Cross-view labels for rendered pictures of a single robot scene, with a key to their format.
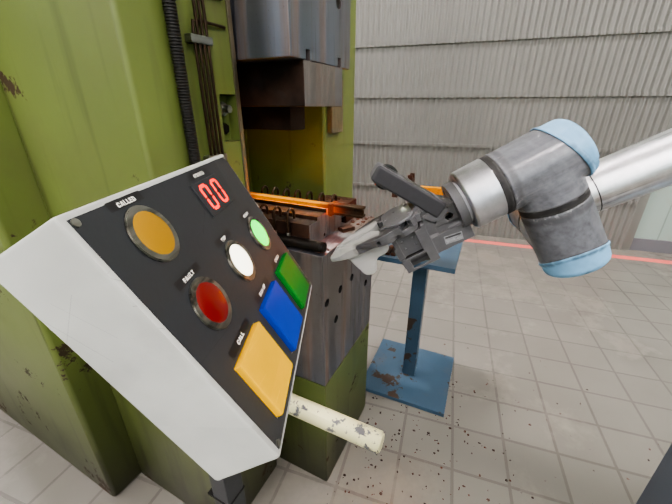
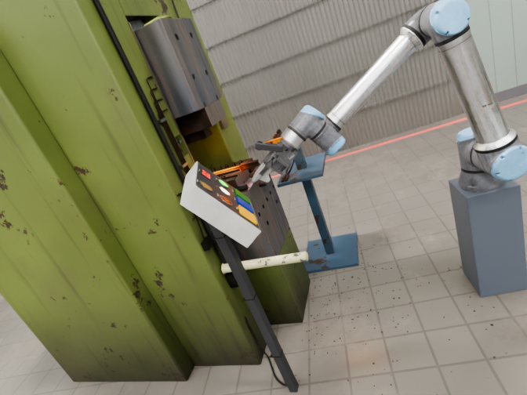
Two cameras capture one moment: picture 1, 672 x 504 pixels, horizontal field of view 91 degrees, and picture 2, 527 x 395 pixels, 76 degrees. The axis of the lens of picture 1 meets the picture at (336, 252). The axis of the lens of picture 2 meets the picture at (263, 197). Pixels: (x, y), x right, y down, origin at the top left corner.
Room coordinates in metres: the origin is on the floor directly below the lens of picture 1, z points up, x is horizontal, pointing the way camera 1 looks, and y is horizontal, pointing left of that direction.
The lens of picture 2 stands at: (-0.83, 0.06, 1.48)
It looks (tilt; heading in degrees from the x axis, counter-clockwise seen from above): 21 degrees down; 357
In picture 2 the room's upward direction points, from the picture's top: 22 degrees counter-clockwise
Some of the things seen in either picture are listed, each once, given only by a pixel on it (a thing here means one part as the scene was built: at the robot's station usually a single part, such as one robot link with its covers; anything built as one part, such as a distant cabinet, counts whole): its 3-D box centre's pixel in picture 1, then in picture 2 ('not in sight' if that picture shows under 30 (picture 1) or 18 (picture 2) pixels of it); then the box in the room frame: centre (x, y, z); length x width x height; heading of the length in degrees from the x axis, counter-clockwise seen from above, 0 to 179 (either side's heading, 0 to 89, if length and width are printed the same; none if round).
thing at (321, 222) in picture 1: (268, 213); (209, 184); (1.02, 0.21, 0.96); 0.42 x 0.20 x 0.09; 63
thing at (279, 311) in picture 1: (280, 315); (243, 205); (0.38, 0.08, 1.01); 0.07 x 0.05 x 0.07; 178
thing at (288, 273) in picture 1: (291, 280); (241, 197); (0.48, 0.07, 1.01); 0.07 x 0.05 x 0.07; 178
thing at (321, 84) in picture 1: (258, 87); (182, 124); (1.02, 0.21, 1.32); 0.42 x 0.20 x 0.10; 63
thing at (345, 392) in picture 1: (288, 374); (256, 277); (1.07, 0.20, 0.23); 0.56 x 0.38 x 0.47; 63
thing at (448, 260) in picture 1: (423, 246); (303, 168); (1.32, -0.38, 0.72); 0.40 x 0.30 x 0.02; 156
